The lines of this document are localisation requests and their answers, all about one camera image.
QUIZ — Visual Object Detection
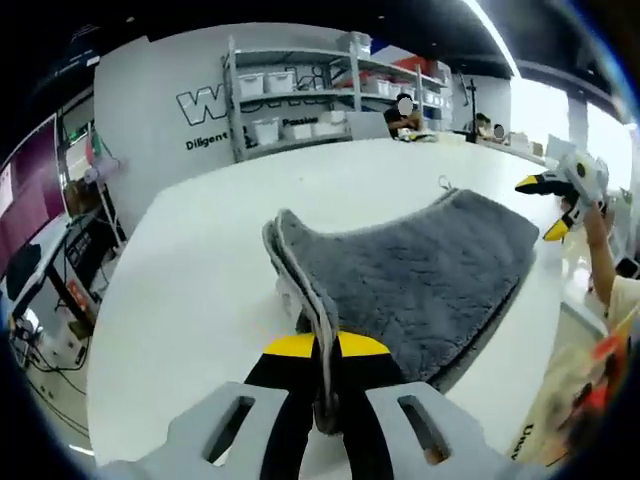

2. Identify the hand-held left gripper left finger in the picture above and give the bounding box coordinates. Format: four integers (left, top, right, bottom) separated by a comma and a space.
97, 332, 321, 480

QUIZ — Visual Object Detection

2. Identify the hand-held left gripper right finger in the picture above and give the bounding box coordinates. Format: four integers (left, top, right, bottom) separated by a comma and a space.
335, 332, 551, 480

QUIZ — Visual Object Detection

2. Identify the grey fluffy towel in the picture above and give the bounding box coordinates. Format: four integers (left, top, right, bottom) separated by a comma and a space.
261, 174, 542, 437

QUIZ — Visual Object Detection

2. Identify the black tripod stand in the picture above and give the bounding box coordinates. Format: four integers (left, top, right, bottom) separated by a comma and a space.
458, 73, 482, 144

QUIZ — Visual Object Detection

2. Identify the small white yellow object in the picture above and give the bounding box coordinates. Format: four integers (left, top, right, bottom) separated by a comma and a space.
397, 128, 437, 144

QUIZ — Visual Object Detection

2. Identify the person's cream printed shirt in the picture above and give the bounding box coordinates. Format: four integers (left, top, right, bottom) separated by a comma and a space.
504, 272, 640, 469

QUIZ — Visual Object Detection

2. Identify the white table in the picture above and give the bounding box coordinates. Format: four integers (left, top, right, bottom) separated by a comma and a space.
85, 135, 569, 474

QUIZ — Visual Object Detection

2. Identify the ceiling strip light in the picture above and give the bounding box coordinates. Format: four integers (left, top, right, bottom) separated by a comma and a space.
462, 0, 520, 77

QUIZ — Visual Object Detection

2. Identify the grey flat panel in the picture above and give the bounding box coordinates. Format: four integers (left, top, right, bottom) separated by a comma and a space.
344, 110, 392, 142

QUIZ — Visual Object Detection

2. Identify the grey metal shelf unit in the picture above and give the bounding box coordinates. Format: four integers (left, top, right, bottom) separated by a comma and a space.
222, 30, 454, 162

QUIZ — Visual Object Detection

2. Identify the black cabinet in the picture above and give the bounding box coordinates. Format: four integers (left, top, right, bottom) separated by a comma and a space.
63, 212, 127, 296

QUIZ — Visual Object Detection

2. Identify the white side desk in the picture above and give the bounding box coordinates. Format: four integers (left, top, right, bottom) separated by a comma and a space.
0, 219, 74, 326

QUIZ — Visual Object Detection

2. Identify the brown cardboard box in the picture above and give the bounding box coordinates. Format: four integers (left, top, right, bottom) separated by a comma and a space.
63, 177, 97, 217

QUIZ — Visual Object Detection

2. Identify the group of white storage bins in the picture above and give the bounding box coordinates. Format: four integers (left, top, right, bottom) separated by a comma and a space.
238, 69, 451, 144

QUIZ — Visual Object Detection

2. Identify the laptop with magenta screen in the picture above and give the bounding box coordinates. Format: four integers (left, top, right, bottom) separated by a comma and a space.
0, 115, 69, 274

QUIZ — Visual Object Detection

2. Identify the white lettered partition panel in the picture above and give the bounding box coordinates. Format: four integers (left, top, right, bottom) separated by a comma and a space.
93, 34, 391, 166

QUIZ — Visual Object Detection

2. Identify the red blue wall banner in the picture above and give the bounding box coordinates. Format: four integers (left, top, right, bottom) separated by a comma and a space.
372, 42, 441, 69

